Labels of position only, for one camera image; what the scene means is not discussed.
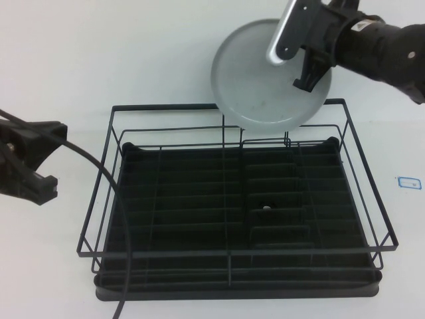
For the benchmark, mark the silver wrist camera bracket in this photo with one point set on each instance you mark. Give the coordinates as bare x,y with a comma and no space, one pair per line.
289,36

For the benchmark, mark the grey round plate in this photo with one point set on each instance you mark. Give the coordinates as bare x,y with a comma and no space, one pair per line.
252,93

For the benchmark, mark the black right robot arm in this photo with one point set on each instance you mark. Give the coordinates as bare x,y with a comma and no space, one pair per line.
382,43

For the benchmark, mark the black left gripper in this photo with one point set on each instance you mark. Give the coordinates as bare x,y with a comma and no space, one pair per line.
33,139

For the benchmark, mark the black plastic drip tray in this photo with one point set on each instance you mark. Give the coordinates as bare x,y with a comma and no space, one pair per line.
199,292

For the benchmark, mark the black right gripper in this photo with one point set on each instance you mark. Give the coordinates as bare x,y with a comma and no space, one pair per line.
328,26

